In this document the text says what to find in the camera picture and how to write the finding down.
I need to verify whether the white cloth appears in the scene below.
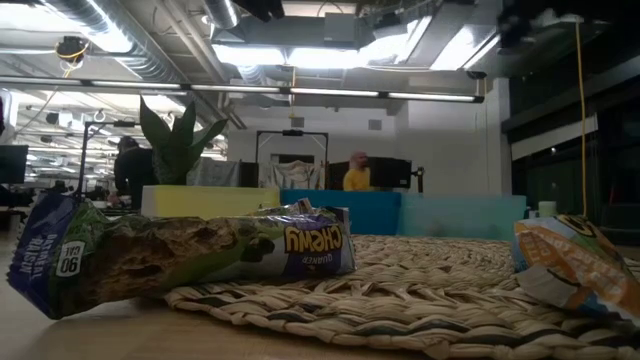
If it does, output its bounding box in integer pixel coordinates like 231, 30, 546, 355
259, 160, 322, 191

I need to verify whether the person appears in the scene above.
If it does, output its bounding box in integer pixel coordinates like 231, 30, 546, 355
342, 151, 375, 192
113, 135, 157, 211

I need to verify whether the blue plastic bin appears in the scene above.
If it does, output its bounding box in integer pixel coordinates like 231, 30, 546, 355
279, 188, 403, 236

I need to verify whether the yellow plastic bin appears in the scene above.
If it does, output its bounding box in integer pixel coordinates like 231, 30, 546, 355
141, 185, 281, 220

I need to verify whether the long linear light bar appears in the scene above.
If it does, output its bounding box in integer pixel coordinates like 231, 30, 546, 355
0, 75, 485, 104

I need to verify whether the teal plastic bin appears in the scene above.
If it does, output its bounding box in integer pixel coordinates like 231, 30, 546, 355
398, 193, 528, 241

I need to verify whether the snake plant in white pot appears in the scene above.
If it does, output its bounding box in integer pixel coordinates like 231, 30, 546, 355
138, 95, 229, 188

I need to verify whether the round woven placemat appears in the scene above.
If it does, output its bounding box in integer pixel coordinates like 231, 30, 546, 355
163, 233, 640, 360

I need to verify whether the silver ventilation duct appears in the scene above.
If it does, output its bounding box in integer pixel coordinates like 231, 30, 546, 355
201, 0, 242, 30
39, 0, 182, 84

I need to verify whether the ceiling cable reel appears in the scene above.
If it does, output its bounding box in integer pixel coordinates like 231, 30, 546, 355
54, 35, 92, 67

